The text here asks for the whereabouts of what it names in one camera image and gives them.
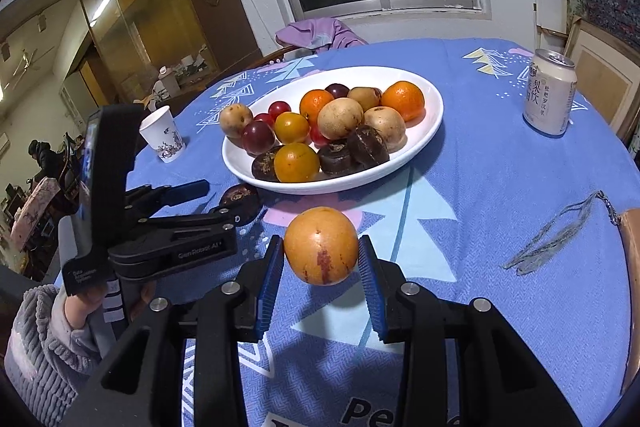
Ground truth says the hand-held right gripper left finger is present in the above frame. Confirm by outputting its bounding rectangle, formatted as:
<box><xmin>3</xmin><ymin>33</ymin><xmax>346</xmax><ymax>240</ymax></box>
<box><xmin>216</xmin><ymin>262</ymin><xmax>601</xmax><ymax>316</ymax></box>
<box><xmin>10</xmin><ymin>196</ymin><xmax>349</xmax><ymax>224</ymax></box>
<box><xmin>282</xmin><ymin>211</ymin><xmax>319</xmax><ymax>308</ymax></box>
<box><xmin>62</xmin><ymin>234</ymin><xmax>286</xmax><ymax>427</ymax></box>

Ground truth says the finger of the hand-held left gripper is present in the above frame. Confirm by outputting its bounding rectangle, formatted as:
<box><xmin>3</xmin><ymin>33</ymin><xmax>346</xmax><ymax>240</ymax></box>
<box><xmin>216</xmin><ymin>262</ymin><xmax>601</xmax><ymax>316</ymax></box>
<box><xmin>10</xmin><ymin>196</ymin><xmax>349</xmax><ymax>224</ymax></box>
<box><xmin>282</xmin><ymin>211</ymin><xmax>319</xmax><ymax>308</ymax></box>
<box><xmin>110</xmin><ymin>209</ymin><xmax>241</xmax><ymax>254</ymax></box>
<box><xmin>125</xmin><ymin>179</ymin><xmax>211</xmax><ymax>219</ymax></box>

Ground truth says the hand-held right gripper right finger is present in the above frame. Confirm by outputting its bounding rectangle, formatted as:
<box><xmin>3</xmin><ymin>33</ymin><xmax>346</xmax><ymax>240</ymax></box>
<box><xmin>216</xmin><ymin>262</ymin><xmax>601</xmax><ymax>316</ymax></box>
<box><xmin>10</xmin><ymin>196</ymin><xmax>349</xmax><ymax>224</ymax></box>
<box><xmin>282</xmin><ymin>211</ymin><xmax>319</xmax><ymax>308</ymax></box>
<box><xmin>357</xmin><ymin>234</ymin><xmax>583</xmax><ymax>427</ymax></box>

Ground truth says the orange-tan spotted fruit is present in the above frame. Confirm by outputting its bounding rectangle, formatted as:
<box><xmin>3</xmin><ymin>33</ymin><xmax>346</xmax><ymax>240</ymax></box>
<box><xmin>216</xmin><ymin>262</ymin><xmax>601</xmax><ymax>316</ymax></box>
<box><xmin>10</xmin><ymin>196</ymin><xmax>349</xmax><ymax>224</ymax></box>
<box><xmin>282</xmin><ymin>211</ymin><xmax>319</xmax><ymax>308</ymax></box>
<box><xmin>283</xmin><ymin>206</ymin><xmax>360</xmax><ymax>286</ymax></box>

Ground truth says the tan round fruit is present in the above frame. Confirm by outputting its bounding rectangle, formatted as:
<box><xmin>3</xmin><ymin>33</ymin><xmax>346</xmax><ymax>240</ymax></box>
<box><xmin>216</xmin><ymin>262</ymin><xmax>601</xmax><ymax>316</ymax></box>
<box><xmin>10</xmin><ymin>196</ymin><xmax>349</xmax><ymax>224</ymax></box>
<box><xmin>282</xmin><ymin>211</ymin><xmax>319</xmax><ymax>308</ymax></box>
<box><xmin>219</xmin><ymin>103</ymin><xmax>254</xmax><ymax>138</ymax></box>
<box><xmin>363</xmin><ymin>106</ymin><xmax>407</xmax><ymax>152</ymax></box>
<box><xmin>317</xmin><ymin>97</ymin><xmax>365</xmax><ymax>140</ymax></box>
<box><xmin>347</xmin><ymin>86</ymin><xmax>383</xmax><ymax>112</ymax></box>

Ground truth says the yellow-orange tomato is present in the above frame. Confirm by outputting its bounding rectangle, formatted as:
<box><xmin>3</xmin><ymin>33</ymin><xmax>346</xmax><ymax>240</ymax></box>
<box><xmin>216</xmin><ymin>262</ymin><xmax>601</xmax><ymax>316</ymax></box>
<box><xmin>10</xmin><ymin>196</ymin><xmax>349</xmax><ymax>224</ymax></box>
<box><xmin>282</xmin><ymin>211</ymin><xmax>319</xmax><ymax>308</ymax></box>
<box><xmin>273</xmin><ymin>111</ymin><xmax>311</xmax><ymax>144</ymax></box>
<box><xmin>273</xmin><ymin>143</ymin><xmax>321</xmax><ymax>184</ymax></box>

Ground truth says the orange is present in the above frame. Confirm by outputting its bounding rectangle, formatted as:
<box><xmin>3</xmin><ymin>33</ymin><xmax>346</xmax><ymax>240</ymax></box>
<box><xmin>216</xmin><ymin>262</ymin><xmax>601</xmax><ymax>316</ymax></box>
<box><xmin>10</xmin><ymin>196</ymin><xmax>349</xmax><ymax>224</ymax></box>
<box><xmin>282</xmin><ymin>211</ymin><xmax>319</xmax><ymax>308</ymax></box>
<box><xmin>299</xmin><ymin>89</ymin><xmax>335</xmax><ymax>124</ymax></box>
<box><xmin>380</xmin><ymin>80</ymin><xmax>426</xmax><ymax>122</ymax></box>

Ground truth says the white plate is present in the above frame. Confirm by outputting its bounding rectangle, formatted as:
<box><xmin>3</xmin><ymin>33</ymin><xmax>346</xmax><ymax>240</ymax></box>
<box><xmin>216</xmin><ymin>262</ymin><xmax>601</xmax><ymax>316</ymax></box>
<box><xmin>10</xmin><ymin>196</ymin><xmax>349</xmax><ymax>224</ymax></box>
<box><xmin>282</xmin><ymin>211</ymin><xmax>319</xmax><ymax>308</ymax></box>
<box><xmin>221</xmin><ymin>66</ymin><xmax>445</xmax><ymax>195</ymax></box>

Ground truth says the person's left forearm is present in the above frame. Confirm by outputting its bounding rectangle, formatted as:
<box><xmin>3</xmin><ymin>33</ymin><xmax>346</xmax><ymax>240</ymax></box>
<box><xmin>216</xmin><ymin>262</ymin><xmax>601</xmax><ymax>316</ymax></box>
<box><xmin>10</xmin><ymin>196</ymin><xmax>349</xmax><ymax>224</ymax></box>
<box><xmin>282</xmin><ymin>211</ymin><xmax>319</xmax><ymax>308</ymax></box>
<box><xmin>4</xmin><ymin>284</ymin><xmax>108</xmax><ymax>427</ymax></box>

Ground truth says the person's left hand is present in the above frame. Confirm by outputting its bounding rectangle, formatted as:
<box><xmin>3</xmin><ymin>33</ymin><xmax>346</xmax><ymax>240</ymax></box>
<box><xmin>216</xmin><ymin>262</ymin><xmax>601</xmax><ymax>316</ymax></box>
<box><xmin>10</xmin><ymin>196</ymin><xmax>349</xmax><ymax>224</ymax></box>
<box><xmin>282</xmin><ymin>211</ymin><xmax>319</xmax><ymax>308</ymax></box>
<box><xmin>59</xmin><ymin>282</ymin><xmax>157</xmax><ymax>344</ymax></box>

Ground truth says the white paper cup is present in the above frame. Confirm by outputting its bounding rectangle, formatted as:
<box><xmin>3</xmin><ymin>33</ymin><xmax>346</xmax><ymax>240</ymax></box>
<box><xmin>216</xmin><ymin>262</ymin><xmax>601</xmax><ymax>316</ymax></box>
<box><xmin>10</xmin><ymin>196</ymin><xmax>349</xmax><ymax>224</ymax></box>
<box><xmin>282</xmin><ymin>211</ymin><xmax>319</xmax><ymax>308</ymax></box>
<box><xmin>138</xmin><ymin>105</ymin><xmax>187</xmax><ymax>164</ymax></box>

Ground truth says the pink patterned armchair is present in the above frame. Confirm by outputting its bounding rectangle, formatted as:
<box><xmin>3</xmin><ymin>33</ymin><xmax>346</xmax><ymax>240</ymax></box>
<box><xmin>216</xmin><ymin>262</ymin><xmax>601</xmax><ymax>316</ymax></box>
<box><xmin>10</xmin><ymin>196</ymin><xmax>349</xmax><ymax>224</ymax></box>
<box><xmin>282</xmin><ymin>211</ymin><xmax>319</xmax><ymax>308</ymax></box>
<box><xmin>10</xmin><ymin>177</ymin><xmax>63</xmax><ymax>253</ymax></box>

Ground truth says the crumpled white cloth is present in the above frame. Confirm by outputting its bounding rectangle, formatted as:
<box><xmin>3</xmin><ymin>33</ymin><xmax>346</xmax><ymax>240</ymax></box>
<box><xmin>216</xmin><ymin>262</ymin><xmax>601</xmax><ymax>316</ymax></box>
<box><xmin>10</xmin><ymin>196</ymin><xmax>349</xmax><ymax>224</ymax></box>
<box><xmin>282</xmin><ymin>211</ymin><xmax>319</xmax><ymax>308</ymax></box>
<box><xmin>132</xmin><ymin>87</ymin><xmax>168</xmax><ymax>110</ymax></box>

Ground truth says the blue printed tablecloth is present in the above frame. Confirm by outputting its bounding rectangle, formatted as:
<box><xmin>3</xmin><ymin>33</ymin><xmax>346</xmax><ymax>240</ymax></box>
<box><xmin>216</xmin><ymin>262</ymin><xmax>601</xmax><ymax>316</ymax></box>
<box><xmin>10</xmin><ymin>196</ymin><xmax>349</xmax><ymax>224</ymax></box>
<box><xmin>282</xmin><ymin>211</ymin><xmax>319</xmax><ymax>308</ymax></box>
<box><xmin>122</xmin><ymin>38</ymin><xmax>640</xmax><ymax>427</ymax></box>

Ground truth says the wooden glass cabinet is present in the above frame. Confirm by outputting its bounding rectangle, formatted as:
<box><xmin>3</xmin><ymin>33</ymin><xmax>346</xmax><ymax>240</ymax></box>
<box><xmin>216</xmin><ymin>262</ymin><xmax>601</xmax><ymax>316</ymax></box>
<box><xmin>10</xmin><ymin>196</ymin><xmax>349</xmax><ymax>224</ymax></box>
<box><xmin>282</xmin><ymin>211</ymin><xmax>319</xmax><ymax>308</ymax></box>
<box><xmin>75</xmin><ymin>0</ymin><xmax>263</xmax><ymax>108</ymax></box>

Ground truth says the grey tassel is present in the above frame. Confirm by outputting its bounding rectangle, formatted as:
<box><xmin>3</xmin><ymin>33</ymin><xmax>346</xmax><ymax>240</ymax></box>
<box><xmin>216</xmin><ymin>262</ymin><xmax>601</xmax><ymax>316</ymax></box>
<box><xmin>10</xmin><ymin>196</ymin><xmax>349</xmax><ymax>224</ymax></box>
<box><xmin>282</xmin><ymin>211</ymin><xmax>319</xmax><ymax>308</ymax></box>
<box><xmin>502</xmin><ymin>190</ymin><xmax>623</xmax><ymax>277</ymax></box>

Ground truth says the purple jacket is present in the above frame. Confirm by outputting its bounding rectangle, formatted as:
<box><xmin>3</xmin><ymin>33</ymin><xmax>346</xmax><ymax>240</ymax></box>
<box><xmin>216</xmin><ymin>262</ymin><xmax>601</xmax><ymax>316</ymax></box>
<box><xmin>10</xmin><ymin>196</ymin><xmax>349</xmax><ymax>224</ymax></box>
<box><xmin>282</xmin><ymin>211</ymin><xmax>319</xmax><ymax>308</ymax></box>
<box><xmin>275</xmin><ymin>18</ymin><xmax>370</xmax><ymax>54</ymax></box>

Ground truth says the white drink can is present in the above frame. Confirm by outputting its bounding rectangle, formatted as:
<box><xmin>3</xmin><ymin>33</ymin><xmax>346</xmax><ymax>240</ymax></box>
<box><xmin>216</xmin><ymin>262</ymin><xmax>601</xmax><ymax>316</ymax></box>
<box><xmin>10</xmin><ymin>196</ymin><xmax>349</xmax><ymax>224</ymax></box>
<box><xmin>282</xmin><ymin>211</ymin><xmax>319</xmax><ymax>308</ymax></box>
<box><xmin>522</xmin><ymin>48</ymin><xmax>578</xmax><ymax>138</ymax></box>

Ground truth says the wooden picture frame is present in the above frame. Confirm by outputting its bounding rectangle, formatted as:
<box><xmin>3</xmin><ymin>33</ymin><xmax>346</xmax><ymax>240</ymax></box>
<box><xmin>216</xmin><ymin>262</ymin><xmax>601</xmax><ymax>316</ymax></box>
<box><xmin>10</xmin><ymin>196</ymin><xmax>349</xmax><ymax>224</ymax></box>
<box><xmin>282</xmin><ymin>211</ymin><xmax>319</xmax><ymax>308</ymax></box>
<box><xmin>562</xmin><ymin>14</ymin><xmax>640</xmax><ymax>142</ymax></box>

